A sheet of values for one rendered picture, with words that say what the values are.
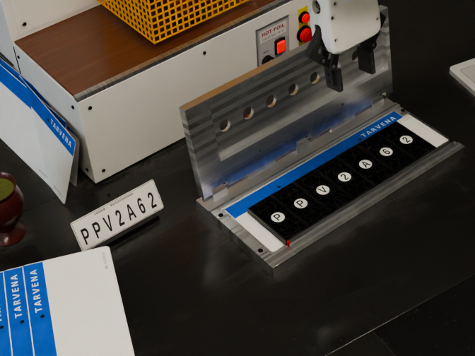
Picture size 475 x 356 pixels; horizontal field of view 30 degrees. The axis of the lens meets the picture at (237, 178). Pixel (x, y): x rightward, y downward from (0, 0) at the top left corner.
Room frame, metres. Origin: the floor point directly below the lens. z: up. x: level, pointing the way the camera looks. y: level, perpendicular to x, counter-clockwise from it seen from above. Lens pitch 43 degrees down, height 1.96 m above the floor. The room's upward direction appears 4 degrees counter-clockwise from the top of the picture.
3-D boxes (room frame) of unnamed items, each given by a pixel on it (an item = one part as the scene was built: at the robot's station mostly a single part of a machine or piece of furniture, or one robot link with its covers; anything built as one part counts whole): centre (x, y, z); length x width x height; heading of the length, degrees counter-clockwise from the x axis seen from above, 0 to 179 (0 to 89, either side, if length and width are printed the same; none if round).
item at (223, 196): (1.13, -0.17, 0.92); 0.44 x 0.21 x 0.04; 125
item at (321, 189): (1.08, -0.14, 0.93); 0.10 x 0.05 x 0.01; 35
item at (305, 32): (1.43, -0.15, 1.01); 0.03 x 0.02 x 0.03; 125
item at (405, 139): (1.19, -0.30, 0.93); 0.10 x 0.05 x 0.01; 35
